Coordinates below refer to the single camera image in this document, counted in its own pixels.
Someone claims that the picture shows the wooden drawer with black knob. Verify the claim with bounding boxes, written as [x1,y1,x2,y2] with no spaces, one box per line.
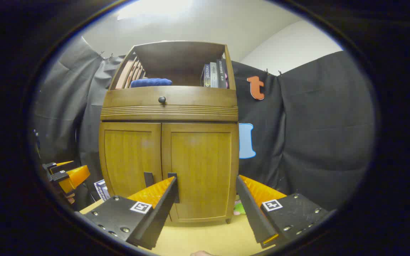
[102,86,238,108]

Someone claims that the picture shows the folded blue towel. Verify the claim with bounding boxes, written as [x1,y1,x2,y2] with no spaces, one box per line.
[130,78,173,88]

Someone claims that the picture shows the grey book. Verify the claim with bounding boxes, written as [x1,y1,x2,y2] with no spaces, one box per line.
[210,62,219,88]

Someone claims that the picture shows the black backdrop cloth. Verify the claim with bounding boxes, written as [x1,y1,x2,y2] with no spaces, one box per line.
[31,36,375,214]

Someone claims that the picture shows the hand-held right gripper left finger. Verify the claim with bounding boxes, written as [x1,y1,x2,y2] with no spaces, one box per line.
[74,176,179,250]

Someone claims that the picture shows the pink and green plush toy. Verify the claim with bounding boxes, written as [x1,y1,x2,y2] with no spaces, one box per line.
[233,199,247,216]

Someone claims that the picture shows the wooden shoe cabinet door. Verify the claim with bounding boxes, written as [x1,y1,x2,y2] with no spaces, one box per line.
[161,123,240,224]
[99,122,163,199]

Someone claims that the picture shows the white spine book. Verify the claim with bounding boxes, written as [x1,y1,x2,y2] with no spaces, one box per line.
[94,180,105,201]

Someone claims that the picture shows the wooden double-door shoe cabinet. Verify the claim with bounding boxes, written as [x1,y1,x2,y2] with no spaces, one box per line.
[98,40,240,224]

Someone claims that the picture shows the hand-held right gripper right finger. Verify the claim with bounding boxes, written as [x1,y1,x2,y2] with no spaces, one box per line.
[235,174,337,249]

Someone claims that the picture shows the row of leaning pale books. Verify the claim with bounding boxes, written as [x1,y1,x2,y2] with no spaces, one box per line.
[115,57,147,89]

